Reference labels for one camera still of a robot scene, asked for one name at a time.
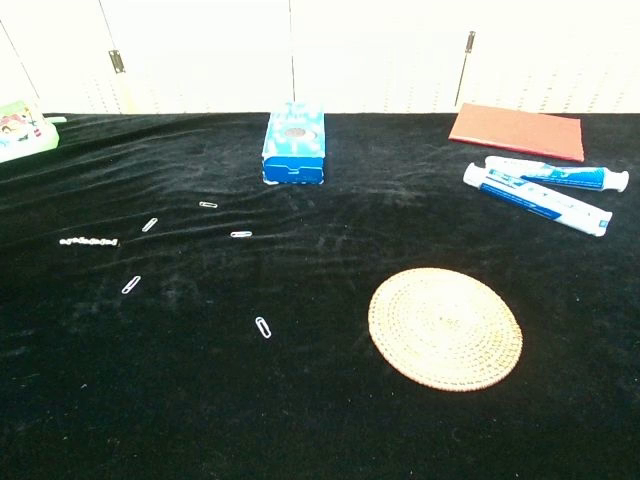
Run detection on silver magnetic bar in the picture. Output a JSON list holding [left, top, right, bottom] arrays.
[[58, 237, 121, 248]]

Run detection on blue patterned cardboard box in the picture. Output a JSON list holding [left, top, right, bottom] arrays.
[[261, 102, 327, 186]]

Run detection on black velvet tablecloth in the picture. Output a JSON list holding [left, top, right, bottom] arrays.
[[0, 111, 640, 480]]

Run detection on round woven rattan coaster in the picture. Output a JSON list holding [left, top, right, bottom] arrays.
[[367, 267, 524, 392]]

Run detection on white perforated folding screen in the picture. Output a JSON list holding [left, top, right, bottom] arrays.
[[0, 0, 640, 116]]

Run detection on long blue white toothpaste tube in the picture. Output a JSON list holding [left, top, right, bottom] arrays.
[[462, 162, 614, 238]]

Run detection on red hardcover book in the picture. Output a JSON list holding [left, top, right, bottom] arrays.
[[448, 102, 586, 164]]

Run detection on short blue white toothpaste tube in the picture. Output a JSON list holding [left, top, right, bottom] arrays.
[[483, 154, 631, 194]]

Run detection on green cartoon print box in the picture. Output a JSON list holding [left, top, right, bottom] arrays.
[[0, 99, 61, 164]]

